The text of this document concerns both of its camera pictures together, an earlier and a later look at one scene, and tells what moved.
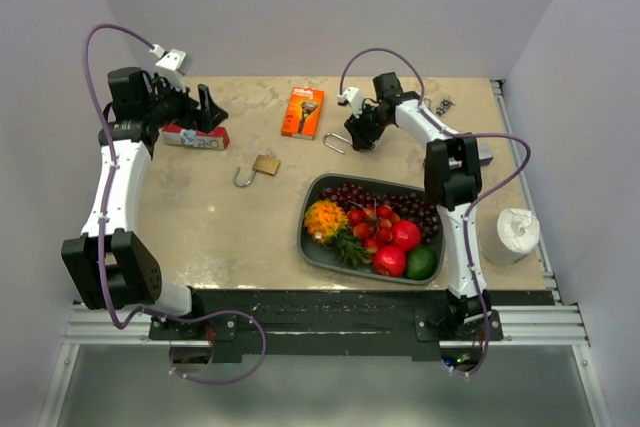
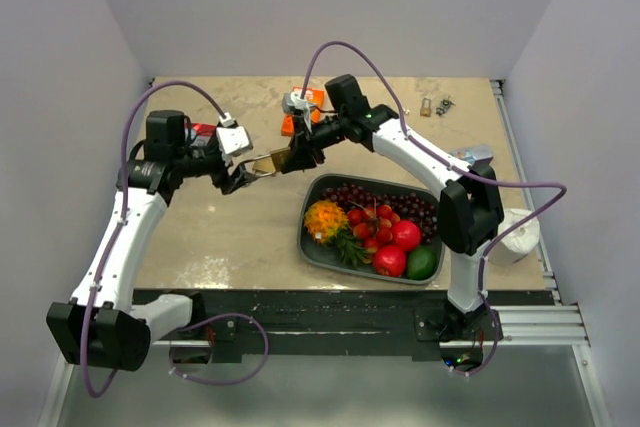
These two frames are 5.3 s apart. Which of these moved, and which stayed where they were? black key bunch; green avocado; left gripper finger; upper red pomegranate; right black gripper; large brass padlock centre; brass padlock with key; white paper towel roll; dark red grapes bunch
Moved: brass padlock with key; right black gripper; left gripper finger
Stayed: white paper towel roll; large brass padlock centre; black key bunch; green avocado; dark red grapes bunch; upper red pomegranate
